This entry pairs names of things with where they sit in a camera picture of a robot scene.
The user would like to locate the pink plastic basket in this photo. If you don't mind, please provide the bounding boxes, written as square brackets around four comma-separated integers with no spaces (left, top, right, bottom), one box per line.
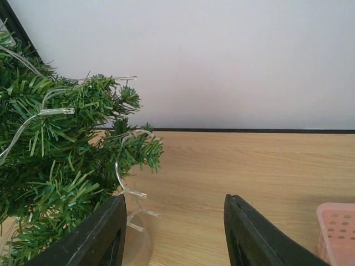
[317,203,355,266]

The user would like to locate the clear string lights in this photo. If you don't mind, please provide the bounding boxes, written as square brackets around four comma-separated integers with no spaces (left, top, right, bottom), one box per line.
[0,45,163,258]

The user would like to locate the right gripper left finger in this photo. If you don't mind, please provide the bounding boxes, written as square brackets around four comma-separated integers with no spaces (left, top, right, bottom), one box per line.
[25,195,127,266]

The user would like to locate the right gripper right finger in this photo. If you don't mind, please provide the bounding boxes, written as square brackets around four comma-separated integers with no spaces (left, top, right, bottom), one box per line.
[224,195,328,266]

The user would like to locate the small green christmas tree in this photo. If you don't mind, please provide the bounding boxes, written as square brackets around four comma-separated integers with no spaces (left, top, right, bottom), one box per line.
[0,19,165,266]

